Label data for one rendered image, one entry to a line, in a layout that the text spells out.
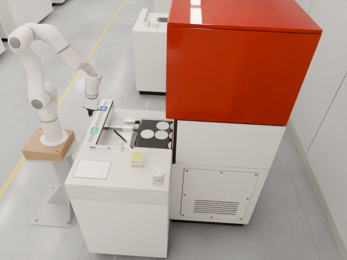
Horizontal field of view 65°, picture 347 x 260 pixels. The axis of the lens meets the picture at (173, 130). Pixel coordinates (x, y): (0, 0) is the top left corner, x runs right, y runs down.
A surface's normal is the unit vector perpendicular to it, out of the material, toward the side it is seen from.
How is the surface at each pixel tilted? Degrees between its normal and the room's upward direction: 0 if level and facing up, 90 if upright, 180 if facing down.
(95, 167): 0
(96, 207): 90
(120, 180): 0
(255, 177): 90
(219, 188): 90
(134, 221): 90
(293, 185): 0
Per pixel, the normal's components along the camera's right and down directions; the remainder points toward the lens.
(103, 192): -0.06, 0.65
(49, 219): 0.03, -0.76
